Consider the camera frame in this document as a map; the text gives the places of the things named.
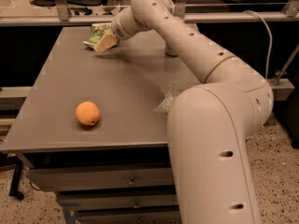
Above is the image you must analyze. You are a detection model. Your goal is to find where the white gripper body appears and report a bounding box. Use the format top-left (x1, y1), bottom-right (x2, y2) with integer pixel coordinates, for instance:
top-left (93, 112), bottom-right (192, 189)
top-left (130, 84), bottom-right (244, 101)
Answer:
top-left (111, 7), bottom-right (146, 40)

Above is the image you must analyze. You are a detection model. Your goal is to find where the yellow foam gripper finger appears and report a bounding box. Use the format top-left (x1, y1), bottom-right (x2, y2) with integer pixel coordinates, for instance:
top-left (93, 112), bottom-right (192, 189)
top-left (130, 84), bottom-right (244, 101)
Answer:
top-left (94, 33), bottom-right (118, 52)

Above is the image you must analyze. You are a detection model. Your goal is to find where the green jalapeno chip bag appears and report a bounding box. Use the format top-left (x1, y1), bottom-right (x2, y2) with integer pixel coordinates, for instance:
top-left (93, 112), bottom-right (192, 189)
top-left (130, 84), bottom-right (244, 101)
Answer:
top-left (83, 22), bottom-right (111, 52)

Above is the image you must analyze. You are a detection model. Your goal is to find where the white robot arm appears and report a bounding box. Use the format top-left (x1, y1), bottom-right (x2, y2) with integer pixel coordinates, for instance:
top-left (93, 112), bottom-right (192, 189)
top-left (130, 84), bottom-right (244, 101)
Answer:
top-left (111, 0), bottom-right (274, 224)

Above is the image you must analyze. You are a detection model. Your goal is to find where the orange fruit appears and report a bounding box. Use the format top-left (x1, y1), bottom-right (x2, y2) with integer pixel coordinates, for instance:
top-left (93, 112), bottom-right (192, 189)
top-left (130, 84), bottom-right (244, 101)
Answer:
top-left (75, 102), bottom-right (100, 126)

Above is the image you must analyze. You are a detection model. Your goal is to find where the grey drawer cabinet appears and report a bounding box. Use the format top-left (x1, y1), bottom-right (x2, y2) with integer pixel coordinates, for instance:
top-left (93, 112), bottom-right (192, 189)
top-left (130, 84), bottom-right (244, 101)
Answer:
top-left (1, 27), bottom-right (198, 224)

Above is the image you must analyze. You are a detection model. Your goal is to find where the black caster leg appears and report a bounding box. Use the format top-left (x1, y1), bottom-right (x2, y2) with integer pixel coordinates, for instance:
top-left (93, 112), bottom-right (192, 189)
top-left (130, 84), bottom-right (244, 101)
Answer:
top-left (0, 152), bottom-right (24, 201)

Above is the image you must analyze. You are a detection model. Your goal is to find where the metal railing frame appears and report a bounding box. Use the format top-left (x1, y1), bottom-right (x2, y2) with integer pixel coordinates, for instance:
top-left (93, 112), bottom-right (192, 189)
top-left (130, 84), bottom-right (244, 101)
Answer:
top-left (0, 0), bottom-right (299, 26)

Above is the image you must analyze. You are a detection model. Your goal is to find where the white cable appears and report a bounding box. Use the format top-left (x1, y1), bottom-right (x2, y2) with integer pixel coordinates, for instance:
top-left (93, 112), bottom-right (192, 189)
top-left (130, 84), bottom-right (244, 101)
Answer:
top-left (244, 10), bottom-right (274, 80)

